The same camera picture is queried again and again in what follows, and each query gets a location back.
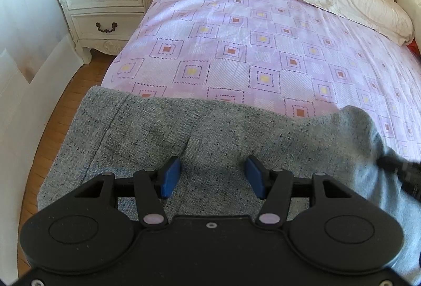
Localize pink patterned bed sheet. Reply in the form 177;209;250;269
100;0;421;181

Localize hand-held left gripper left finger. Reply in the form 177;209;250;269
74;156;182;229

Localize grey speckled pants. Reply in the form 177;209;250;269
37;85;421;285

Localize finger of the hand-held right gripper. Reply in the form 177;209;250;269
377;155;421;201

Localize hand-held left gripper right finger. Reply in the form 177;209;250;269
245;155;352;230

